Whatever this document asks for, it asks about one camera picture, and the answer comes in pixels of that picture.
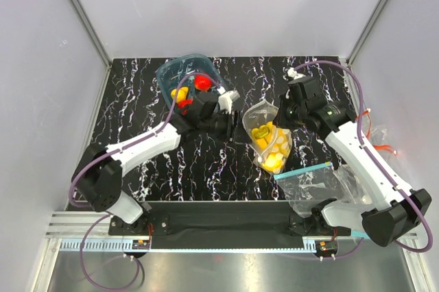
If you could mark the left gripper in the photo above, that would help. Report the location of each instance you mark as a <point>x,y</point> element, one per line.
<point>228,133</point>

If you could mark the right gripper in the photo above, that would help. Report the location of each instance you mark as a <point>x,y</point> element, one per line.
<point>280,119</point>

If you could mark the red pepper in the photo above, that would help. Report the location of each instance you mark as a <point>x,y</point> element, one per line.
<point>184,105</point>

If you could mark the yellow banana bunch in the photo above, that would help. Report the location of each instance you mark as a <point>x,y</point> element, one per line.
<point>262,135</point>

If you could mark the white dotted zip bag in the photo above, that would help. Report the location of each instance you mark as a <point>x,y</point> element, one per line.
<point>272,145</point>

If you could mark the yellow lemon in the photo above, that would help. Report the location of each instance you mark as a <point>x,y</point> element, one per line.
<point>274,163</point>

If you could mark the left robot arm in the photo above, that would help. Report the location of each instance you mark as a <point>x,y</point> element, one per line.
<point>98,176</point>

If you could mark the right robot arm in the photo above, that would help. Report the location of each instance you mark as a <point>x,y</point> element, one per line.
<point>395,209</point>

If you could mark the teal plastic food container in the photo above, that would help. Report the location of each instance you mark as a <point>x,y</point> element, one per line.
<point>181,72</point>

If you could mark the orange zipper clear bag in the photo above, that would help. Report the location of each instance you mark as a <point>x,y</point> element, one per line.
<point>376,135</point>

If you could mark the teal zipper clear bag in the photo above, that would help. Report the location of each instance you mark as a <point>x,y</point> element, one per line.
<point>307,187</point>

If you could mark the red tomato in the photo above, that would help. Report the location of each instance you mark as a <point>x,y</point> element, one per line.
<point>202,83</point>

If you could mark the small yellow fruit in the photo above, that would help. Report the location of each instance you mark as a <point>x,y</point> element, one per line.
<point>180,94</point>

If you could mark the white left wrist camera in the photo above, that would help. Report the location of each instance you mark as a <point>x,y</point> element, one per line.
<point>226,100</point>

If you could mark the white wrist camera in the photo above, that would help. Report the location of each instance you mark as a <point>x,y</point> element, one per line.
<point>294,75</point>
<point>226,100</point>

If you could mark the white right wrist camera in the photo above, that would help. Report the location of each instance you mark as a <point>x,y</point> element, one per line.
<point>294,75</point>

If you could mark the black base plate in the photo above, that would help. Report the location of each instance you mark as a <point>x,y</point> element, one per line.
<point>222,221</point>

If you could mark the slotted cable duct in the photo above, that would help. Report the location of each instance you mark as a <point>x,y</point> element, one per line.
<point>156,244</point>

